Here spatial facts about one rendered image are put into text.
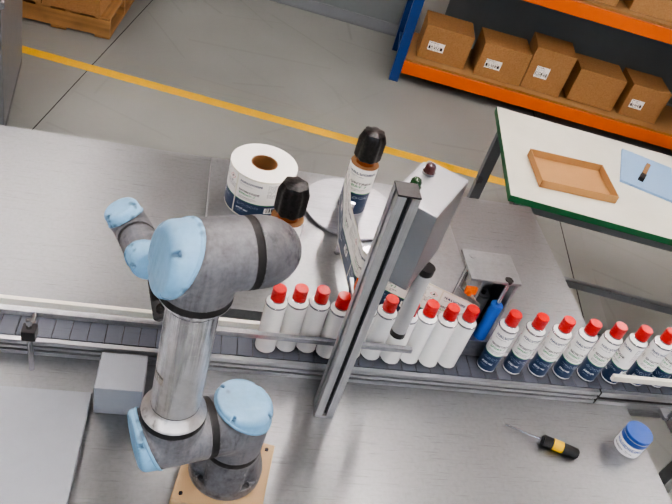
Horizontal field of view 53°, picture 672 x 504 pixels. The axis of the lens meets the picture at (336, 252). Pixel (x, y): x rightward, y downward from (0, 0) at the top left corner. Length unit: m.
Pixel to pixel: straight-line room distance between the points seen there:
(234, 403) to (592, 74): 4.54
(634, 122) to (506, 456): 4.15
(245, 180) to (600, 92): 3.95
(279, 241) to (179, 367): 0.27
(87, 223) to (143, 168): 0.32
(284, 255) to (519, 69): 4.43
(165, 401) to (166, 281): 0.29
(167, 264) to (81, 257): 0.98
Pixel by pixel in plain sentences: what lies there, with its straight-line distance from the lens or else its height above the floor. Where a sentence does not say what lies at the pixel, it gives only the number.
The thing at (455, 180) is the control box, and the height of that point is 1.48.
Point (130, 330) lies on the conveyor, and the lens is 1.70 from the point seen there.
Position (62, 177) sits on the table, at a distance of 2.22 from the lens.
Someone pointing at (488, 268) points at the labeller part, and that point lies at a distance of 1.74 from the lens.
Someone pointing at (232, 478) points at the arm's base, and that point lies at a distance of 1.42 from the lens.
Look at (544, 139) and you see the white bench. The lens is 3.29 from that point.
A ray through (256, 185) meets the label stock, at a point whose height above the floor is 1.01.
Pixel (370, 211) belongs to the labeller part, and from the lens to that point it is 2.20.
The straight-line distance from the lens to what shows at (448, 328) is 1.69.
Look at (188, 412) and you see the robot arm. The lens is 1.22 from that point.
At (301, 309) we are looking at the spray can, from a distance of 1.59.
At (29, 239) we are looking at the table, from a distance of 2.00.
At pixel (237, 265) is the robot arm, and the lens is 0.99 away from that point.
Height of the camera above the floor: 2.16
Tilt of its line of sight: 39 degrees down
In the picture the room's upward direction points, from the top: 18 degrees clockwise
